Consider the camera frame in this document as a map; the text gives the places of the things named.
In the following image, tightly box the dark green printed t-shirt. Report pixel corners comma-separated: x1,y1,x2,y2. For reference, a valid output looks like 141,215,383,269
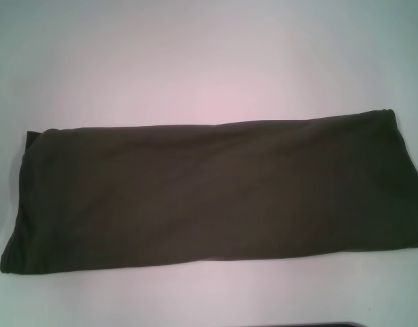
0,108,418,277

